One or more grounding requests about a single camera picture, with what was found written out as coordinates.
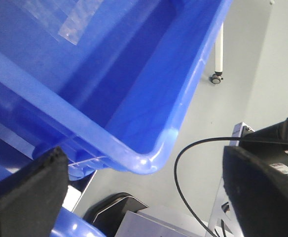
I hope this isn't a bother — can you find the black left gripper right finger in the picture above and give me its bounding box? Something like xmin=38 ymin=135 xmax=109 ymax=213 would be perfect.
xmin=222 ymin=146 xmax=288 ymax=237

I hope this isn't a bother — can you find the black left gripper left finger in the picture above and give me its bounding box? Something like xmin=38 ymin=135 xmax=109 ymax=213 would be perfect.
xmin=0 ymin=147 xmax=69 ymax=237

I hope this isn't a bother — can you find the blue bin lower left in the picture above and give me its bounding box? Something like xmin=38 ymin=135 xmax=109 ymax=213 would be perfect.
xmin=50 ymin=207 xmax=106 ymax=237

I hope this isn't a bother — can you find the white caster leg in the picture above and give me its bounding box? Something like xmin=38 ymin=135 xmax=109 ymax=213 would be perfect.
xmin=210 ymin=24 xmax=224 ymax=84

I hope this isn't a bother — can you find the blue plastic bin left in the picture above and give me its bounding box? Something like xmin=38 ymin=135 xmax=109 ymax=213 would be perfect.
xmin=0 ymin=0 xmax=231 ymax=181

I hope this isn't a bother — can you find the black cable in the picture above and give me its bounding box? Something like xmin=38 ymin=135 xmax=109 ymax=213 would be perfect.
xmin=174 ymin=137 xmax=288 ymax=237

